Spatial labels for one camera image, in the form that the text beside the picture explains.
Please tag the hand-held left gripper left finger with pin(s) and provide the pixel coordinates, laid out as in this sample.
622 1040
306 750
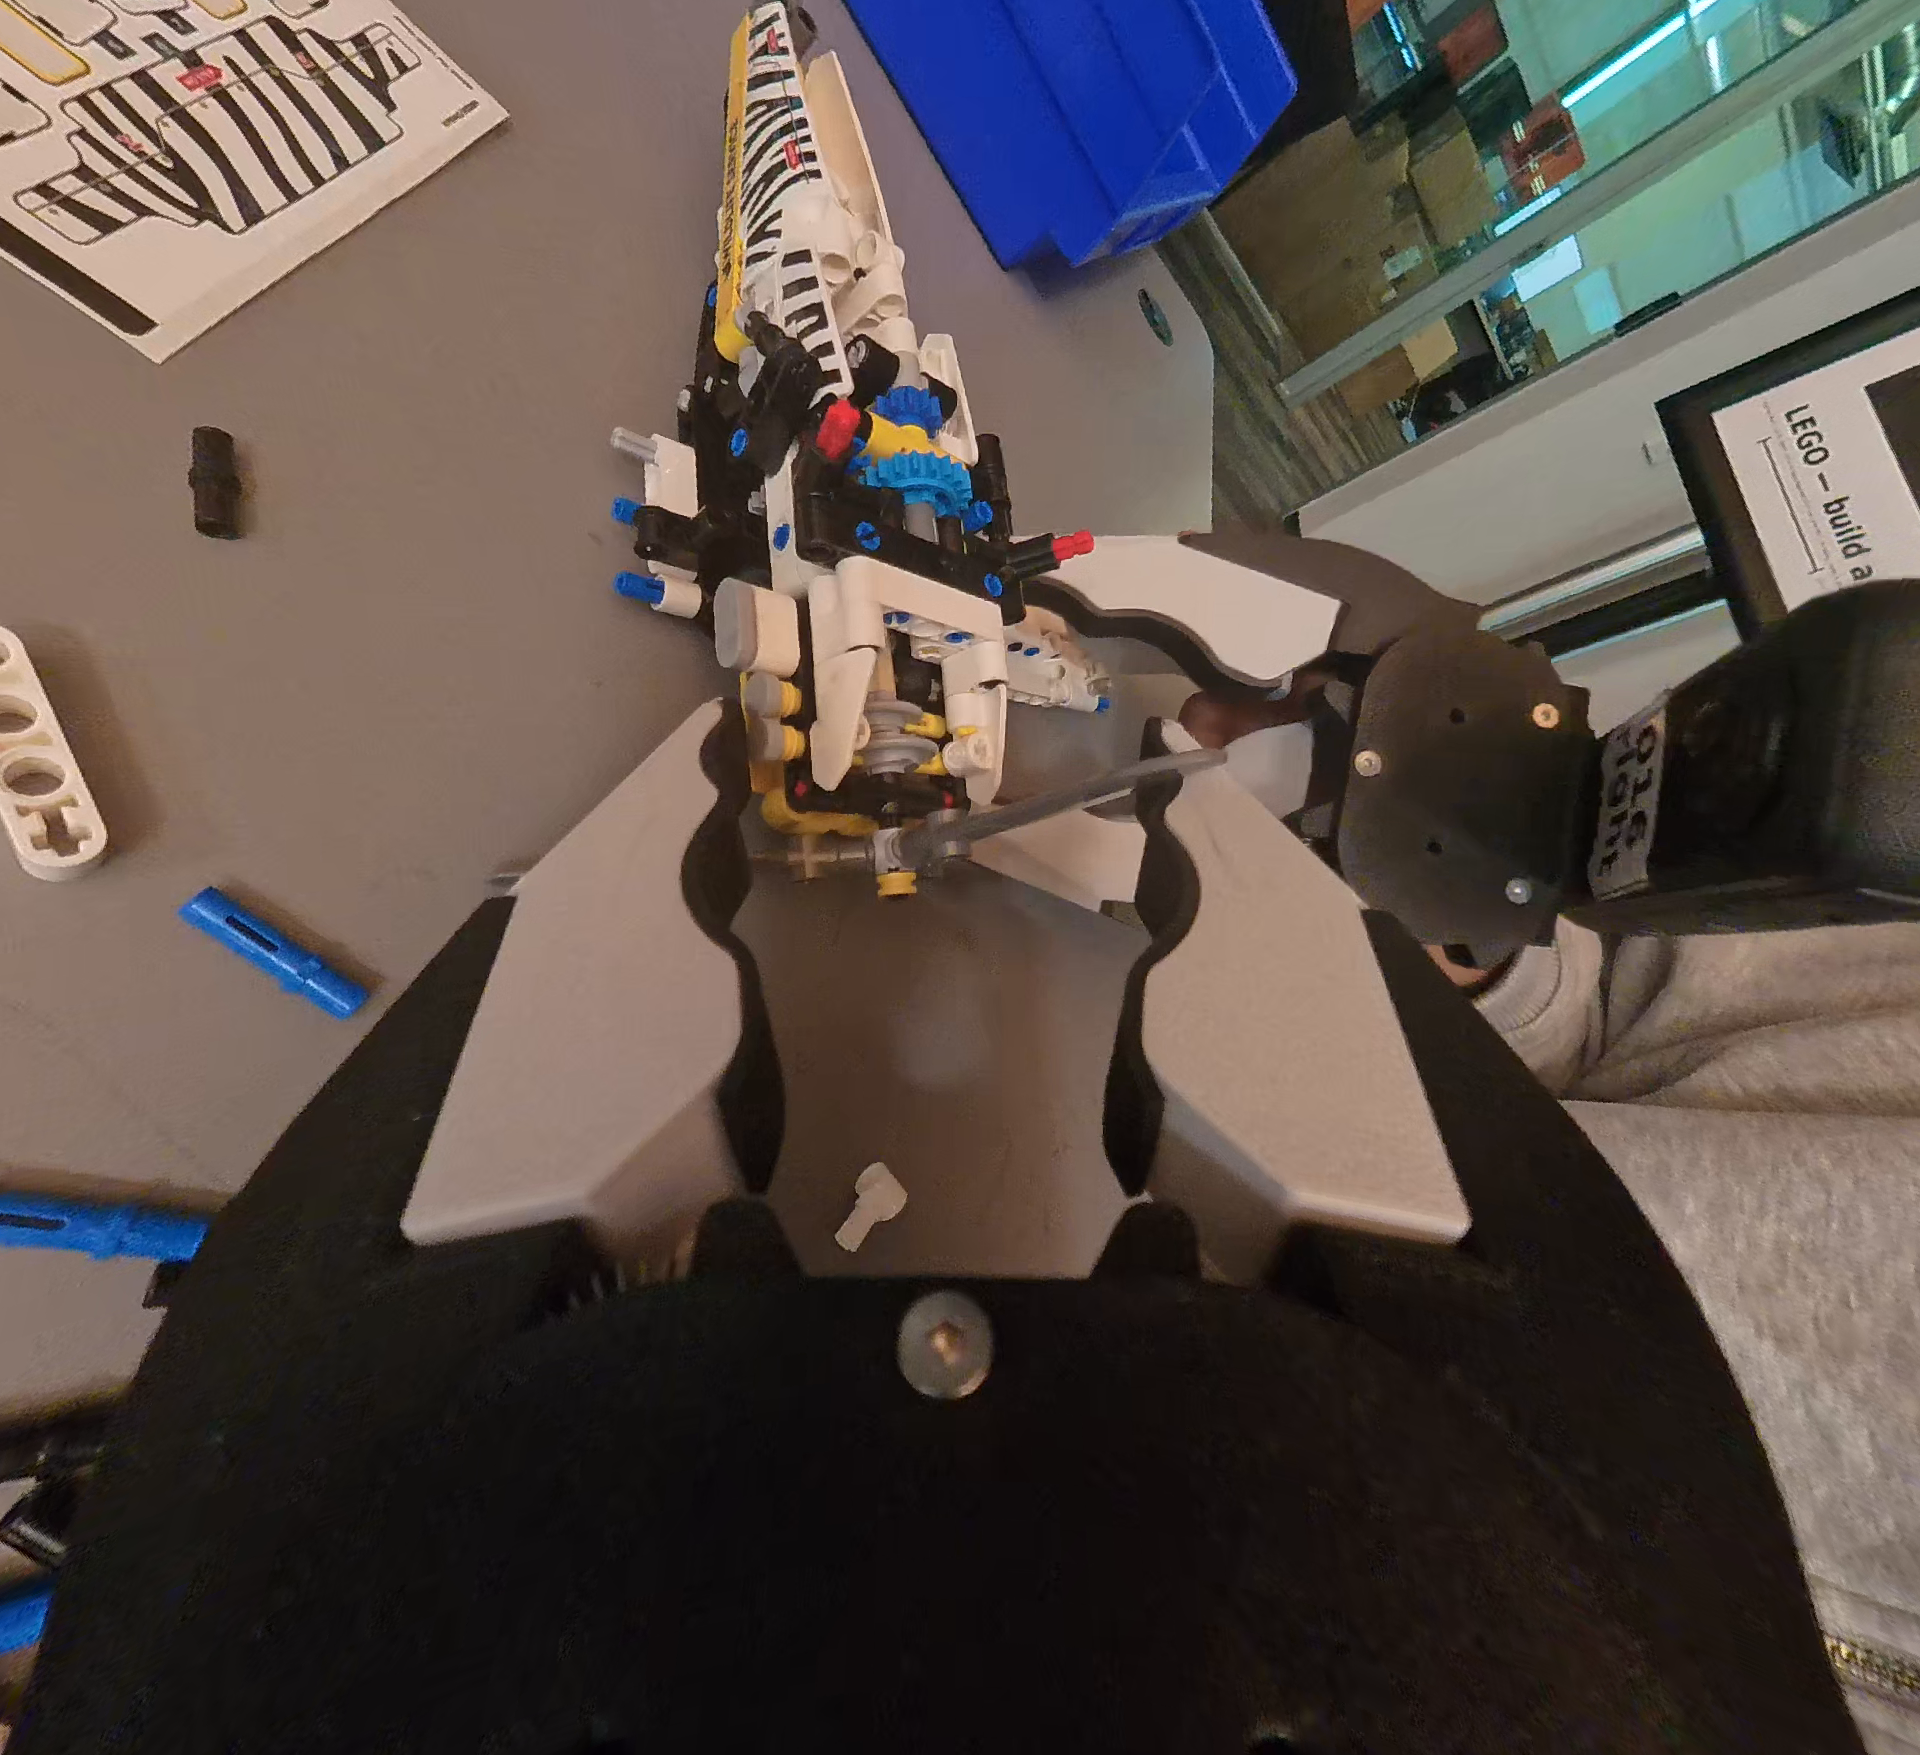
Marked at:
584 1036

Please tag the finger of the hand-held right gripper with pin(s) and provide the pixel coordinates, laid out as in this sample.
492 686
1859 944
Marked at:
1215 600
1269 758

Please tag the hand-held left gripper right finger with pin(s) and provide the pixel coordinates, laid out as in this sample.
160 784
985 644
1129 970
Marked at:
1290 1050

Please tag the white lego beam assembly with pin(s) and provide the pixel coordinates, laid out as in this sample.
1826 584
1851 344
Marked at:
1050 676

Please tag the zebra striped lego helicopter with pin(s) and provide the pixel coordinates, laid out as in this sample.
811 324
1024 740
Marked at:
884 592

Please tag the person's right forearm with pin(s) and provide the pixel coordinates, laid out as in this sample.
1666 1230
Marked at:
1724 1020

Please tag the blue lego pin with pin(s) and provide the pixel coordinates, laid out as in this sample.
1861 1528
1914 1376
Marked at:
278 952

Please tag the small white lego piece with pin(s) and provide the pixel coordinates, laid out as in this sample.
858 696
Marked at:
871 1204

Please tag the white lego L beam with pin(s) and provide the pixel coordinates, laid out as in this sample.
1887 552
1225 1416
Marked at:
45 818

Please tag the black lego connector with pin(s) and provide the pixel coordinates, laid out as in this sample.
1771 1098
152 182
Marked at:
218 480

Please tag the black table grommet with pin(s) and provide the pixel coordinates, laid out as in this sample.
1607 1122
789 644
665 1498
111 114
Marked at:
1155 314

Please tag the stack of cardboard boxes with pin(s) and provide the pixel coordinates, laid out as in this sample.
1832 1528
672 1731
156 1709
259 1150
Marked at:
1351 254

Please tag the black framed sign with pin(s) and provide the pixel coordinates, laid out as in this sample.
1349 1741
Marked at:
1800 480

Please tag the person's torso grey sweatshirt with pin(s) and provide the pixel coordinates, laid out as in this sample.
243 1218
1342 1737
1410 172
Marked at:
1771 1336

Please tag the blue storage bin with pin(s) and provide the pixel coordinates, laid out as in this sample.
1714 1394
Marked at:
1050 30

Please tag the black chair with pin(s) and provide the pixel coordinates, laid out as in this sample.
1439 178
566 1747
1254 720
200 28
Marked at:
1299 0

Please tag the zebra sticker sheet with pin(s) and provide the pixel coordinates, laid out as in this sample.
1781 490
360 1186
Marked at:
224 60

